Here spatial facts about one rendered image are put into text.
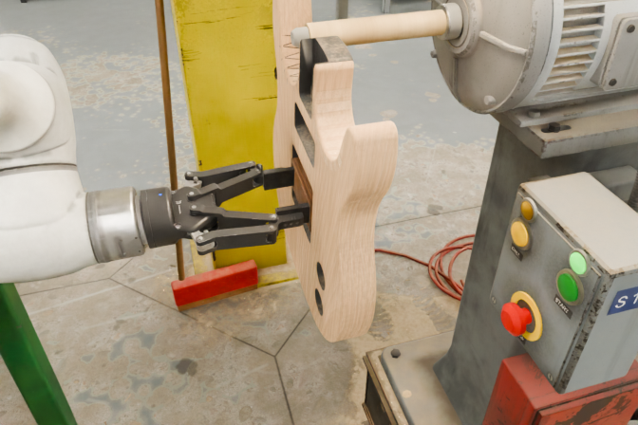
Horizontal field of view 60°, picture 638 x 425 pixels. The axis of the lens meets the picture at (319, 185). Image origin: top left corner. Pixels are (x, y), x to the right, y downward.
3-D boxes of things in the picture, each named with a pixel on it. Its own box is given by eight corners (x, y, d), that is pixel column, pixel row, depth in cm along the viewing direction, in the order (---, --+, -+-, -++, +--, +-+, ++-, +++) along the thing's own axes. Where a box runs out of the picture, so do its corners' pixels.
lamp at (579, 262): (567, 263, 58) (574, 242, 57) (586, 283, 56) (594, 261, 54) (561, 265, 58) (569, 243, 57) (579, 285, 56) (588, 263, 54)
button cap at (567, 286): (565, 285, 61) (572, 265, 59) (583, 304, 58) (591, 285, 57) (553, 287, 60) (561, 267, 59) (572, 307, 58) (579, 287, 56)
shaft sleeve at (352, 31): (435, 9, 73) (446, 9, 70) (435, 34, 74) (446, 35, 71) (303, 23, 69) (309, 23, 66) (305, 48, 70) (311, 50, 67)
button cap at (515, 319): (521, 312, 71) (528, 290, 68) (539, 337, 67) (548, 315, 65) (495, 319, 70) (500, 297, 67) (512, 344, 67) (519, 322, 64)
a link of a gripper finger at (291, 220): (263, 217, 70) (268, 234, 68) (301, 211, 71) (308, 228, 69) (263, 226, 71) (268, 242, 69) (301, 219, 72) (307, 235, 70)
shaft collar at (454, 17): (445, 2, 74) (463, 2, 70) (446, 38, 75) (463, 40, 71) (432, 4, 73) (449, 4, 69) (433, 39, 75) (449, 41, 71)
